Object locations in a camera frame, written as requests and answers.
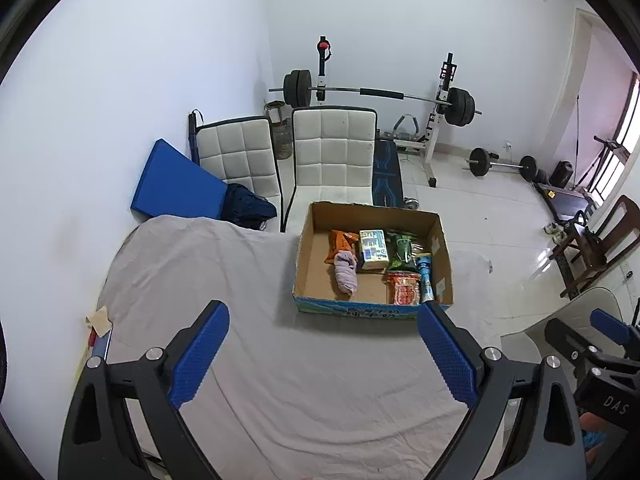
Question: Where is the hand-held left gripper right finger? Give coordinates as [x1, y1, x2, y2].
[417, 301, 586, 480]

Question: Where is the red snack packet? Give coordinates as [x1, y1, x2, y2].
[385, 271, 422, 306]

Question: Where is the cardboard box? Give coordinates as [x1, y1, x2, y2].
[292, 201, 455, 321]

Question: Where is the pale purple cloth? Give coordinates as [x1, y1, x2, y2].
[332, 251, 360, 296]

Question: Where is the black speaker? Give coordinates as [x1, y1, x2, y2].
[551, 160, 574, 189]

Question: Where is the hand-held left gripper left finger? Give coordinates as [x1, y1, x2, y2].
[57, 300, 231, 480]

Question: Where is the dark wooden chair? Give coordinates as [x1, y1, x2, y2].
[547, 195, 640, 301]

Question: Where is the orange snack packet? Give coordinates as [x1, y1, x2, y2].
[324, 230, 361, 265]

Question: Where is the black treadmill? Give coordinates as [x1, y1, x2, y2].
[535, 182, 601, 223]

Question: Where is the large black barbell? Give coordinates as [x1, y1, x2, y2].
[268, 69, 483, 127]

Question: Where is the black exercise stand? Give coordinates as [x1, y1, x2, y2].
[592, 135, 627, 196]

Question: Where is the white quilted chair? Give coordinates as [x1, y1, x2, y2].
[281, 106, 378, 233]
[196, 116, 284, 211]

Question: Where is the beige plastic chair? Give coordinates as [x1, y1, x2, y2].
[500, 286, 626, 376]

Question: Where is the window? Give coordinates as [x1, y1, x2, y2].
[600, 70, 640, 201]

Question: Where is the black blue weight bench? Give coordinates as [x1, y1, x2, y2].
[372, 139, 405, 208]

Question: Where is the black blue pole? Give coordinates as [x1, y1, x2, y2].
[187, 109, 205, 166]

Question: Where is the small black barbell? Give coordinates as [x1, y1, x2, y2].
[465, 147, 538, 182]

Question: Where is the clear plastic jug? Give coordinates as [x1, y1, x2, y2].
[274, 119, 292, 161]

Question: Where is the dark blue bag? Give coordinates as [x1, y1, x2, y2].
[222, 183, 278, 231]

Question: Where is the green snack packet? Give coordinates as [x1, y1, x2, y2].
[385, 230, 426, 273]

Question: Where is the blue foam mat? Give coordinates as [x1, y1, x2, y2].
[131, 139, 228, 222]

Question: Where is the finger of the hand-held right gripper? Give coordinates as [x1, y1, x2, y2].
[590, 308, 634, 347]
[544, 317, 601, 367]

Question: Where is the white bench press rack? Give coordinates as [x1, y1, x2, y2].
[315, 36, 457, 188]

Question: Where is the long blue green packet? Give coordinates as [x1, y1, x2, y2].
[415, 253, 436, 304]

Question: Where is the grey curved handle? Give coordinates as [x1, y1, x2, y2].
[391, 114, 423, 136]

